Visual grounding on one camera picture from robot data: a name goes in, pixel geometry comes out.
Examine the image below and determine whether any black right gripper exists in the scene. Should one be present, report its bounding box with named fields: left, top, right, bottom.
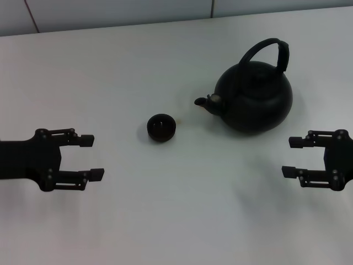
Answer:
left=281, top=128, right=353, bottom=192

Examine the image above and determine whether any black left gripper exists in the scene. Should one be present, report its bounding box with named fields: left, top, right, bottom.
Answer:
left=0, top=127, right=105, bottom=193

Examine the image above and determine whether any black round teapot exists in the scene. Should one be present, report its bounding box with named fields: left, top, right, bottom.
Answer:
left=194, top=38, right=293, bottom=136

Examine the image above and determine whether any small black teacup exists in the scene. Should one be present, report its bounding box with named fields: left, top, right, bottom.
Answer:
left=146, top=113, right=178, bottom=144

